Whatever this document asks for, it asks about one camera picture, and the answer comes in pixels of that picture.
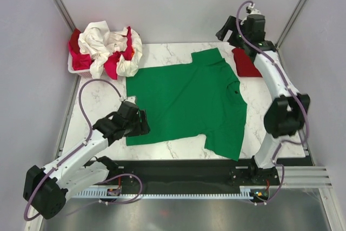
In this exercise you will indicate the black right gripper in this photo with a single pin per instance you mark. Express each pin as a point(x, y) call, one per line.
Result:
point(230, 25)

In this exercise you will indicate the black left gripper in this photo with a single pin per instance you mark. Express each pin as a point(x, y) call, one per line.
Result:
point(142, 127)

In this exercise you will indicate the green t shirt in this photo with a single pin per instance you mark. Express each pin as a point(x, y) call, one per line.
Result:
point(186, 100)

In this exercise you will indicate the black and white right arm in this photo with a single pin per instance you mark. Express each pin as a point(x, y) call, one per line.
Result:
point(287, 113)

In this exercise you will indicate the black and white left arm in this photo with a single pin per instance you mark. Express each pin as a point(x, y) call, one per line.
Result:
point(47, 189)

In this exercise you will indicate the folded dark red t shirt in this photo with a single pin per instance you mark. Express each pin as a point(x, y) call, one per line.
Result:
point(244, 66)

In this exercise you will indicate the crumpled white shirt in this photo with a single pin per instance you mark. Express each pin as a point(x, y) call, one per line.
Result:
point(128, 64)
point(100, 43)

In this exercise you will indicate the white laundry basket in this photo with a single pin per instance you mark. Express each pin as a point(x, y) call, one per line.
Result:
point(82, 73)

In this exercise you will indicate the crumpled pink shirt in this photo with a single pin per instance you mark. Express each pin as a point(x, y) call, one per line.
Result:
point(84, 61)

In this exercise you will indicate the crumpled red shirt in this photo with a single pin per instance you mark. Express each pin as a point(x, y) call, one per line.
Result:
point(73, 42)

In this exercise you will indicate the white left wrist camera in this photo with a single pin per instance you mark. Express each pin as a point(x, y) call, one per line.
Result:
point(132, 99)

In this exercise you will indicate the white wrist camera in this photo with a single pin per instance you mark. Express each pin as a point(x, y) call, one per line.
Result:
point(251, 10)
point(132, 99)

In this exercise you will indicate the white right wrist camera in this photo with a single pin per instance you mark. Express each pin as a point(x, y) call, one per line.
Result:
point(251, 10)

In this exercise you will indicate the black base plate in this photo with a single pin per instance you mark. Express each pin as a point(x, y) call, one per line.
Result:
point(193, 175)

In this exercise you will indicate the right aluminium frame post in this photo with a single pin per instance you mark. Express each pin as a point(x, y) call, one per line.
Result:
point(291, 21)

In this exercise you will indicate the white slotted cable duct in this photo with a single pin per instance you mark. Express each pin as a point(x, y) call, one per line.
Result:
point(110, 193)

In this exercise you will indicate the aluminium front rail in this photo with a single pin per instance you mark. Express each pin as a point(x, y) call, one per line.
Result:
point(306, 177)

